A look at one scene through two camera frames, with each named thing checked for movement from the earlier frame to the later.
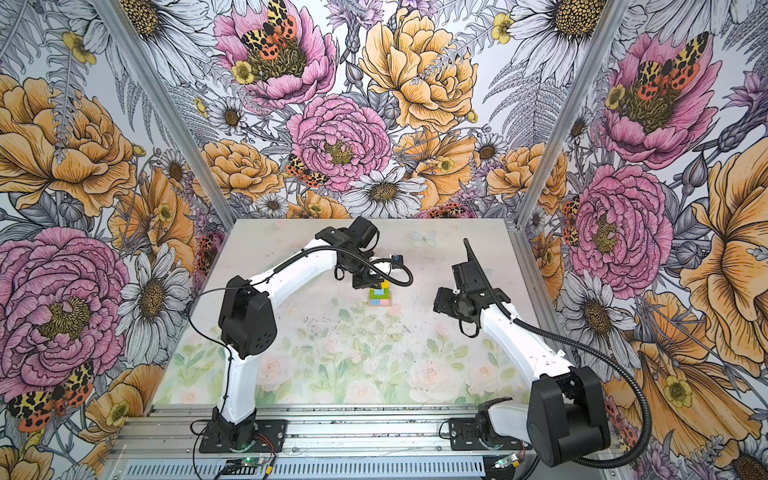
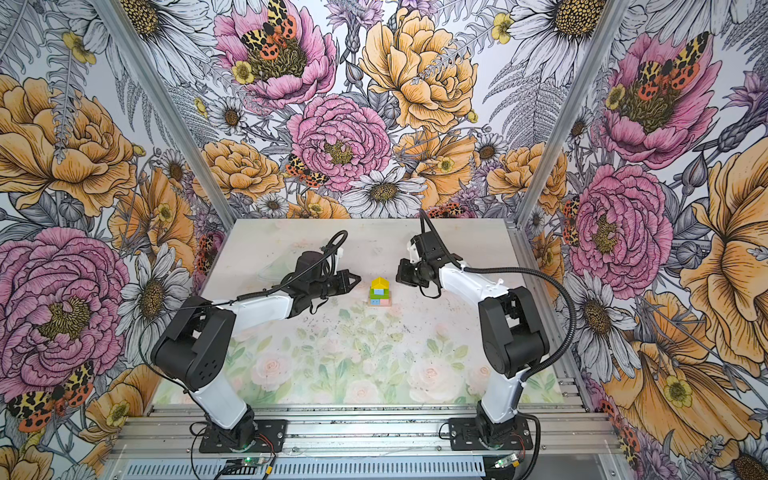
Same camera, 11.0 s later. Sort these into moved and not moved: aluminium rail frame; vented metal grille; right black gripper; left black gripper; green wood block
Moved: left black gripper; right black gripper
Not moved: green wood block; vented metal grille; aluminium rail frame
